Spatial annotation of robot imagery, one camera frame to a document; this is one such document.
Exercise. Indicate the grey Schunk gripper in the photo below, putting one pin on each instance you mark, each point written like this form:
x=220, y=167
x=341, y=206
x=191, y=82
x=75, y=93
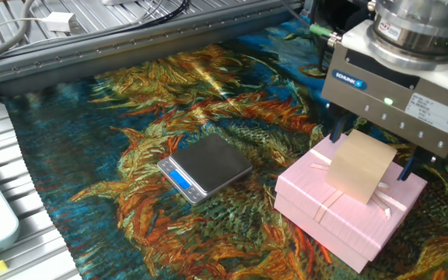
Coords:
x=372, y=97

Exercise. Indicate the light wooden block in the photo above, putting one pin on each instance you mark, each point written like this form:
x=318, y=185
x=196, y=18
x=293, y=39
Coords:
x=358, y=167

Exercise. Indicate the silver digital scale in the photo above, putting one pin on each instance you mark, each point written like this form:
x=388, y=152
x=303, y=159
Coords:
x=212, y=163

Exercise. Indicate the pink gift box with ribbon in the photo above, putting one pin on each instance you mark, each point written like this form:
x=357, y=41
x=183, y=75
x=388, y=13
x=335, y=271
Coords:
x=344, y=229

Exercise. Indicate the silver force torque sensor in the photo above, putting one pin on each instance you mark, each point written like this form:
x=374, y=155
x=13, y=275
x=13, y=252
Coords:
x=418, y=35

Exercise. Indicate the sunflower painting cloth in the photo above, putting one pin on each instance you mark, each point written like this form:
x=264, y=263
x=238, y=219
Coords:
x=92, y=155

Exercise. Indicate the white power adapter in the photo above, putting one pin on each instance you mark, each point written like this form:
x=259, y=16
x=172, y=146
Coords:
x=58, y=21

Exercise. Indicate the aluminium rail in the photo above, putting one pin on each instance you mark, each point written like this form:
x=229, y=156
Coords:
x=130, y=50

